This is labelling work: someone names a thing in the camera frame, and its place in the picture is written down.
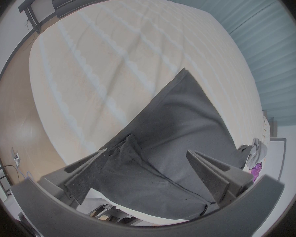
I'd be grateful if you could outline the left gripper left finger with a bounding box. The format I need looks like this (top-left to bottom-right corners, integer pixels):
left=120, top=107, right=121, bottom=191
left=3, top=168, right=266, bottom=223
left=39, top=148, right=108, bottom=205

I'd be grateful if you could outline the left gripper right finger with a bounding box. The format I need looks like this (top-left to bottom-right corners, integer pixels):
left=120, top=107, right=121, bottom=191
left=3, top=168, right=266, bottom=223
left=186, top=150, right=254, bottom=205

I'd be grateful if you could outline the black T-shirt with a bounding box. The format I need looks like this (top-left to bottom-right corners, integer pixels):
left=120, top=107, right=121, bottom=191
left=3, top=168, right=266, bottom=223
left=89, top=68, right=249, bottom=220

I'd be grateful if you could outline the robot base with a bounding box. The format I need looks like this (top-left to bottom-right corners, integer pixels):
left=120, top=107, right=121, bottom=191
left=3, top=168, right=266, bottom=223
left=76, top=189, right=151, bottom=228

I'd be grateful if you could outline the pile of clothes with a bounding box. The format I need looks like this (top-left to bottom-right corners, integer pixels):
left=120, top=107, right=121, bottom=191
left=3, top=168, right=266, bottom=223
left=250, top=162, right=263, bottom=182

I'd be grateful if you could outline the bed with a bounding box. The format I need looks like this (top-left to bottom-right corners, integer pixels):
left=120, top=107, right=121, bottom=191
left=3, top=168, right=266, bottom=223
left=28, top=0, right=286, bottom=228

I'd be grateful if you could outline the grey garment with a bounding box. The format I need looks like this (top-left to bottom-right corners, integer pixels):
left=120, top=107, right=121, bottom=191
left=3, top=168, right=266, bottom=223
left=245, top=137, right=269, bottom=168

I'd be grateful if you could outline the white power strip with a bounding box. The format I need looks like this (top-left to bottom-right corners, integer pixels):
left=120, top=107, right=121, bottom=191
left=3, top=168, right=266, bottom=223
left=11, top=148, right=23, bottom=168

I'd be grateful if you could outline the white printed pillow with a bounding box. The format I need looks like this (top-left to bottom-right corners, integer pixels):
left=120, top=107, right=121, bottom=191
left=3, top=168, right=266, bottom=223
left=263, top=116, right=271, bottom=145

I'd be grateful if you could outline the grey bedside table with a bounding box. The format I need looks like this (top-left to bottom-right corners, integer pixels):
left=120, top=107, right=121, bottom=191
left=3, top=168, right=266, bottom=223
left=263, top=110, right=278, bottom=138

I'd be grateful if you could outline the dark grey small table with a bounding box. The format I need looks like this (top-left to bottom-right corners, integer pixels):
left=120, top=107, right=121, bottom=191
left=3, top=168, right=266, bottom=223
left=18, top=0, right=53, bottom=33

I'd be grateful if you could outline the black metal frame stand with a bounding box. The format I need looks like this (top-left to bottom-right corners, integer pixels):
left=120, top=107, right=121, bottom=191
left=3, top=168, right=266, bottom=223
left=0, top=166, right=11, bottom=197

